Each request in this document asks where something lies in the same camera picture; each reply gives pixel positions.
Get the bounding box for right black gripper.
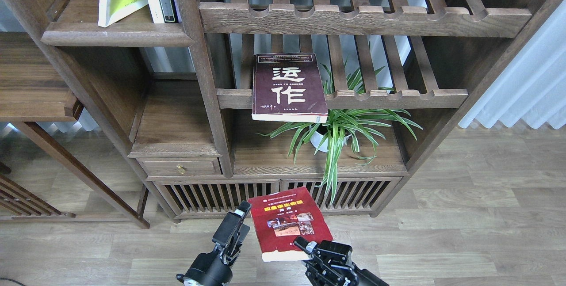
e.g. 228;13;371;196
294;237;388;286

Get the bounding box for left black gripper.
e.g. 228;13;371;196
176;201;252;286

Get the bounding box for red book top shelf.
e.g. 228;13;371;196
247;187;333;262

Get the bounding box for dark red book white characters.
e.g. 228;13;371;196
252;53;328;123

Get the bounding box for brass drawer knob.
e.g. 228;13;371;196
176;164;186;175

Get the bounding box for white plant pot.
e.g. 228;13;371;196
310;127;352;153

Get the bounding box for dark wooden bookshelf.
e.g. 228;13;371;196
4;0;562;219

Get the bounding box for green spider plant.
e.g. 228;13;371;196
257;58;423;205

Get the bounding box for wooden slatted rack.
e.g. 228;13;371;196
0;164;77;222

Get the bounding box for wooden side table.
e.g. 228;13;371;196
0;32;149;229

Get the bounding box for white curtain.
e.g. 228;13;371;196
459;2;566;129

